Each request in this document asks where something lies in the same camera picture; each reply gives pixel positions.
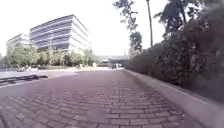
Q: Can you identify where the grey asphalt road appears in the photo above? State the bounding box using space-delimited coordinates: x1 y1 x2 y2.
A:
0 68 81 88

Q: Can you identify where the grey concrete kerb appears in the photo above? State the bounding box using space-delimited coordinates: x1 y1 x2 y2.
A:
123 68 224 128

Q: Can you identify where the red brick path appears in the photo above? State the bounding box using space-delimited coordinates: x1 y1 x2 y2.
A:
0 69 205 128

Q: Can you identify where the dark green hedge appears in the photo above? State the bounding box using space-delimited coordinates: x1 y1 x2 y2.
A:
123 3 224 101

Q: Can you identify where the large dark tree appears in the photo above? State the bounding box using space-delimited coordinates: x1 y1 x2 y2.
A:
153 0 224 38

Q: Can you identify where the tall thin tree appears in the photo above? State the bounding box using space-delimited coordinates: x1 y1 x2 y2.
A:
112 0 155 58

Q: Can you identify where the row of green trees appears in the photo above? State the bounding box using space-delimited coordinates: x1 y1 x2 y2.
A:
0 42 98 69

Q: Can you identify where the low flat-roofed building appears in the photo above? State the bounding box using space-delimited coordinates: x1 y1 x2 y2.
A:
94 54 130 68

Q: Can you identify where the large glass office building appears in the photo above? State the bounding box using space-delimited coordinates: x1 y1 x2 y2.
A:
29 14 90 54

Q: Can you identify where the smaller glass office building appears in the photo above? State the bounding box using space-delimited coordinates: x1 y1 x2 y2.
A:
5 32 32 50

